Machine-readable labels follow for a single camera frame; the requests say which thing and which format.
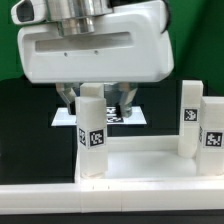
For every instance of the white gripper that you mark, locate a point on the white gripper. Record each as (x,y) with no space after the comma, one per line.
(95,41)

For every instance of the white desk top tray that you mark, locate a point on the white desk top tray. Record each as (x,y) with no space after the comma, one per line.
(138,158)

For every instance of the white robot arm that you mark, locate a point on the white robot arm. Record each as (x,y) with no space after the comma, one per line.
(68,42)

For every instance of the fiducial marker sheet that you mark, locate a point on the fiducial marker sheet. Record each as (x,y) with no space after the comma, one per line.
(63,118)

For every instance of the white L-shaped fence wall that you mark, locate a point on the white L-shaped fence wall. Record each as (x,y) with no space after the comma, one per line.
(112,197)

